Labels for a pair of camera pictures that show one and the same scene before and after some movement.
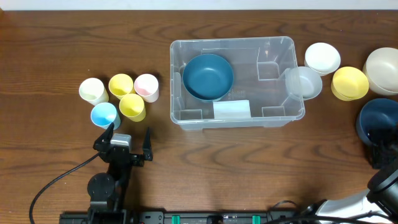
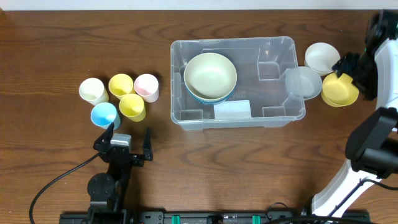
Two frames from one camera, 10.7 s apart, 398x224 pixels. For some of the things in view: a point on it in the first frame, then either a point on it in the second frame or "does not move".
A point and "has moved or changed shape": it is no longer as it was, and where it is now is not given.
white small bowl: x=323 y=58 does not move
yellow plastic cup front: x=132 y=106 does not move
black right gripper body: x=380 y=149 → x=352 y=66
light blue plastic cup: x=104 y=114 does not move
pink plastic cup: x=147 y=86 does not move
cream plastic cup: x=92 y=90 does not move
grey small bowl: x=303 y=83 does not move
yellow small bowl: x=349 y=83 has moved or changed shape
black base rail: x=181 y=217 does not move
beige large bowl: x=380 y=68 has moved or changed shape
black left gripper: x=123 y=157 does not move
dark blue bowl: x=208 y=76 → x=211 y=101
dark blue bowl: x=380 y=112 has moved or changed shape
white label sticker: x=229 y=109 does not move
